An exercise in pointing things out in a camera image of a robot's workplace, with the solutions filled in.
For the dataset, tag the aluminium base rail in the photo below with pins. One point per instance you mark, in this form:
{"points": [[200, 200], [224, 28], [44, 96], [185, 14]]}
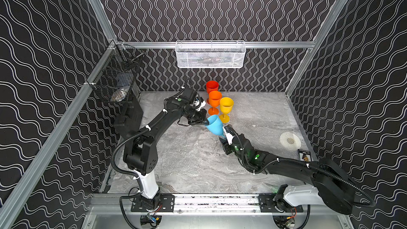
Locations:
{"points": [[198, 204]]}

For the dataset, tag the white tape roll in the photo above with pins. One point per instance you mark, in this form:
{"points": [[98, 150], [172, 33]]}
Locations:
{"points": [[290, 141]]}

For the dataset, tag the blue plastic wine glass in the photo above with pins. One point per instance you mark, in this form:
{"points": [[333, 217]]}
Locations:
{"points": [[215, 126]]}

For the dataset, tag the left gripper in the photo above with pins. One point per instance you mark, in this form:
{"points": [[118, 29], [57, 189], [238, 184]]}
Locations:
{"points": [[197, 116]]}

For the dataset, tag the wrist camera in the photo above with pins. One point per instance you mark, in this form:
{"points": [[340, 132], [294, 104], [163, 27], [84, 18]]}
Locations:
{"points": [[231, 135], [193, 98]]}

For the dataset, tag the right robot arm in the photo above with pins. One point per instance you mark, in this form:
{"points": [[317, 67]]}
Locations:
{"points": [[326, 183]]}

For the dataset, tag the black wire mesh basket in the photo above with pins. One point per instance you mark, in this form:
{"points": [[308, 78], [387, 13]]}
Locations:
{"points": [[115, 82]]}

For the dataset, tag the aluminium frame corner post left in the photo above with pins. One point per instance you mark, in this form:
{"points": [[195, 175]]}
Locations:
{"points": [[102, 18]]}

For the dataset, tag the white wire mesh basket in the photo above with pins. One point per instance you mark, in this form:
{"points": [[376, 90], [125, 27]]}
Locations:
{"points": [[210, 54]]}

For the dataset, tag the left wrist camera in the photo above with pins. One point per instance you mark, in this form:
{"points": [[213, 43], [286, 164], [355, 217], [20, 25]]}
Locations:
{"points": [[193, 98]]}

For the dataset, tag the black battery charger box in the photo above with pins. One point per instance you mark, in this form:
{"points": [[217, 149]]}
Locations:
{"points": [[305, 155]]}

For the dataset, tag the red plastic wine glass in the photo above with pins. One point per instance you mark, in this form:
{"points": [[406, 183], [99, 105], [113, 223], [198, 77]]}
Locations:
{"points": [[212, 90]]}

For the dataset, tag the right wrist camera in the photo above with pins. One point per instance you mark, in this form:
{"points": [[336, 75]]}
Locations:
{"points": [[231, 135]]}

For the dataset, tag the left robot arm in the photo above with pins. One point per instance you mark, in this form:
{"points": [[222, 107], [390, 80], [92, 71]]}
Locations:
{"points": [[137, 154]]}

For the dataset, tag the black speaker box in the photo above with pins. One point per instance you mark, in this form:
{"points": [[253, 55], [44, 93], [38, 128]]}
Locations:
{"points": [[130, 119]]}

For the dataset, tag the yellow plastic wine glass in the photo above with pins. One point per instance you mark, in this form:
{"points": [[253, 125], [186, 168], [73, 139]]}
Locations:
{"points": [[226, 106]]}

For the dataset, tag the orange plastic wine glass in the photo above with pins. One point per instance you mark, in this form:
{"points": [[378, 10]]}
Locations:
{"points": [[214, 101]]}

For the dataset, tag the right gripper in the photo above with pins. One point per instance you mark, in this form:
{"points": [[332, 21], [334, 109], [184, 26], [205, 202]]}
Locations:
{"points": [[225, 146]]}

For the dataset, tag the bubble blue glass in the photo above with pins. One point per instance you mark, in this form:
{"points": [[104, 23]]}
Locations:
{"points": [[194, 153]]}

